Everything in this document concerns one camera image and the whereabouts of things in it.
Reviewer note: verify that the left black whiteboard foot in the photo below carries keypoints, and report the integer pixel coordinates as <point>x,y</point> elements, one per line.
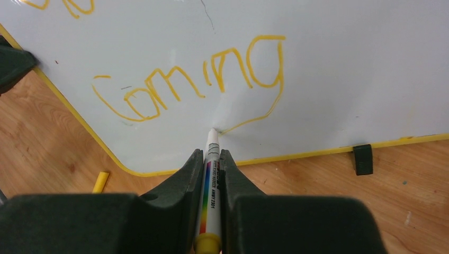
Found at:
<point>363,159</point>

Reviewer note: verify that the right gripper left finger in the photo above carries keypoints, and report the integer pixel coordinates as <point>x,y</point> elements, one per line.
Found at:
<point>160,221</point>

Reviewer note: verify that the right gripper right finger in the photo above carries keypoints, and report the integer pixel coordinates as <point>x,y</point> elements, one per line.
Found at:
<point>254,222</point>

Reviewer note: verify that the white whiteboard marker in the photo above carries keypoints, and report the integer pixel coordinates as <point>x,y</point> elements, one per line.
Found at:
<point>208,234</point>

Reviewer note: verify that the yellow marker cap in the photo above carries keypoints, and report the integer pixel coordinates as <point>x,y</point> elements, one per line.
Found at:
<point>100,182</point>

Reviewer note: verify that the yellow-framed whiteboard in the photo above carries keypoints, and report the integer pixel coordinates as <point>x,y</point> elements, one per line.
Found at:
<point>276,79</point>

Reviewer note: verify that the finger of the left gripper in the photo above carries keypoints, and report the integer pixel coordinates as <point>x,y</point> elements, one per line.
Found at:
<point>15,64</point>

